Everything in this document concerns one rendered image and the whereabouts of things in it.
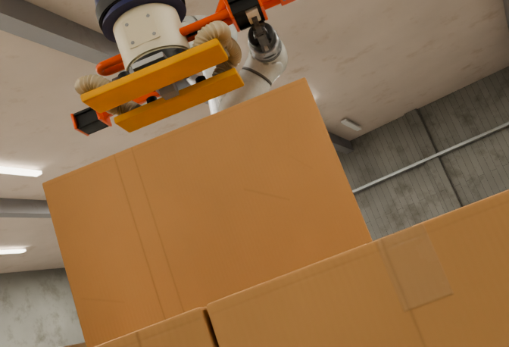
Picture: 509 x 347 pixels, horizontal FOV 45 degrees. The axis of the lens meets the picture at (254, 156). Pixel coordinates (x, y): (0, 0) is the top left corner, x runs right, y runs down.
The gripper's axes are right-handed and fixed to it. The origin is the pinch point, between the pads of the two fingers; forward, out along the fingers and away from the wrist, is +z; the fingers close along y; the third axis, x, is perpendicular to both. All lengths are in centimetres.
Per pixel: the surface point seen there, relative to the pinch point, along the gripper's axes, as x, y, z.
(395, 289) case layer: -3, 74, 79
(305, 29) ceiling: -57, -274, -641
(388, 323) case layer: -1, 77, 79
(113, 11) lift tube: 30.7, -8.1, 9.2
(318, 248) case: 5, 63, 19
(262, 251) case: 15, 59, 19
